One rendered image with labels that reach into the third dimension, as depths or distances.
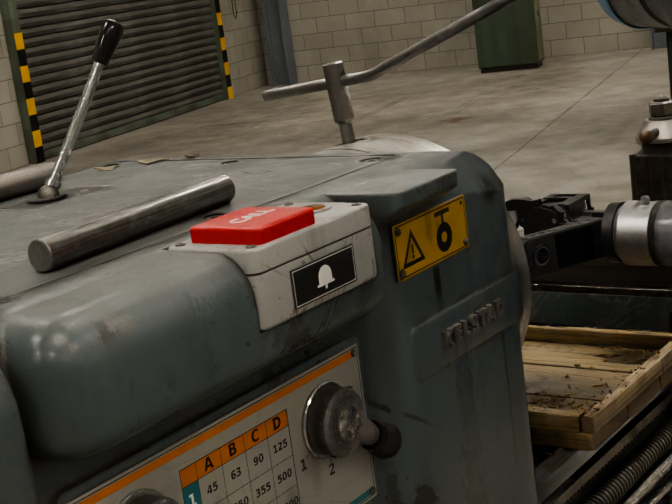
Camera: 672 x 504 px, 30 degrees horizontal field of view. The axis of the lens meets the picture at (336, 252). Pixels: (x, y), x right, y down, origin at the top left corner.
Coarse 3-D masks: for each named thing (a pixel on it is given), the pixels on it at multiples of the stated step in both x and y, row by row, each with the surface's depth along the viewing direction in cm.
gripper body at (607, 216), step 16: (544, 208) 148; (560, 208) 148; (576, 208) 149; (592, 208) 152; (608, 208) 144; (528, 224) 149; (544, 224) 148; (560, 224) 146; (608, 224) 143; (608, 240) 143; (608, 256) 144
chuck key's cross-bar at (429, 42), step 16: (496, 0) 118; (512, 0) 117; (464, 16) 120; (480, 16) 119; (448, 32) 122; (416, 48) 124; (384, 64) 127; (400, 64) 126; (320, 80) 132; (352, 80) 130; (368, 80) 129; (272, 96) 136; (288, 96) 135
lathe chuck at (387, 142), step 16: (352, 144) 130; (368, 144) 129; (384, 144) 129; (400, 144) 130; (416, 144) 130; (432, 144) 131; (512, 224) 128; (512, 240) 127; (512, 256) 126; (528, 272) 129; (528, 288) 129; (528, 304) 129; (528, 320) 130
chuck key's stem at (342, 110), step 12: (324, 72) 131; (336, 72) 130; (336, 84) 131; (336, 96) 131; (348, 96) 131; (336, 108) 131; (348, 108) 131; (336, 120) 132; (348, 120) 131; (348, 132) 132
